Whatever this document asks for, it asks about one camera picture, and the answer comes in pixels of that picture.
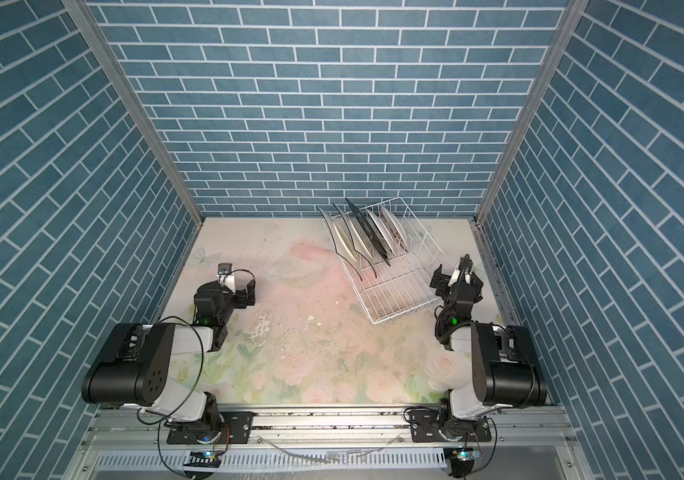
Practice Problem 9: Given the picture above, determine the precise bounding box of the white square plate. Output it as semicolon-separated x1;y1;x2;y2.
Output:
334;205;378;278
320;210;363;280

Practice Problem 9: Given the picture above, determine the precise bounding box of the floral black square plate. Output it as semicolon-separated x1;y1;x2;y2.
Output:
346;198;390;266

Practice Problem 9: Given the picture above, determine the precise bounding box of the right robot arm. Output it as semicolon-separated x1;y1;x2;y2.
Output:
430;256;549;441

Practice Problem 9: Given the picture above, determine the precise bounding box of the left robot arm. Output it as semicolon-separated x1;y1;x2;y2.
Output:
81;269;256;447

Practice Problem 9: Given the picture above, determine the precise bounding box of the round plate orange sunburst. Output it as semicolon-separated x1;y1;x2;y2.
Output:
380;206;409;253

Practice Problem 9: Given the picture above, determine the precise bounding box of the round plate red rim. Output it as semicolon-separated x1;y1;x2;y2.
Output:
368;210;401;258

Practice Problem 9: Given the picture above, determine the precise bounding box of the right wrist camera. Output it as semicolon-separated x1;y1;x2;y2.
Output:
448;254;474;287

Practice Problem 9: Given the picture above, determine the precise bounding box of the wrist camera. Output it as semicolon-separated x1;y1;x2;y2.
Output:
448;254;474;287
217;263;236;293

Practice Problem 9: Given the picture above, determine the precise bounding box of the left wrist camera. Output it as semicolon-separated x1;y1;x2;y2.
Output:
217;263;236;293

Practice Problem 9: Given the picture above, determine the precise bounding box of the white wire dish rack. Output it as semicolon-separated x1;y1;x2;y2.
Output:
318;197;449;324

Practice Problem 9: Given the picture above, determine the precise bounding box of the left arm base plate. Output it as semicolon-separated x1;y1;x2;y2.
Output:
167;411;255;445

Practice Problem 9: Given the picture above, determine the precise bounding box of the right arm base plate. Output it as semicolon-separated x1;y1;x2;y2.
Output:
403;407;492;443

